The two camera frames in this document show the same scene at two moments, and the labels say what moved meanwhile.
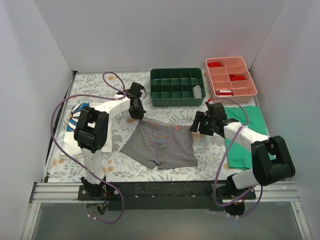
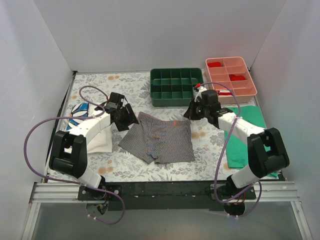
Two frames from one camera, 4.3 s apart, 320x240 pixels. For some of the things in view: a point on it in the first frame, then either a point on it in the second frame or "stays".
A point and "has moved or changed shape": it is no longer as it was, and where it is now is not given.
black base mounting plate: x=162 y=196 stays
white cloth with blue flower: x=70 y=144 stays
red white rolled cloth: x=224 y=92 stays
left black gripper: x=137 y=110 -> x=126 y=118
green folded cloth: x=239 y=156 stays
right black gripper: x=201 y=124 -> x=194 y=113
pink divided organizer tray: x=229 y=80 stays
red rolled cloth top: x=214 y=64 stays
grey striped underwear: x=157 y=141 has moved or changed shape
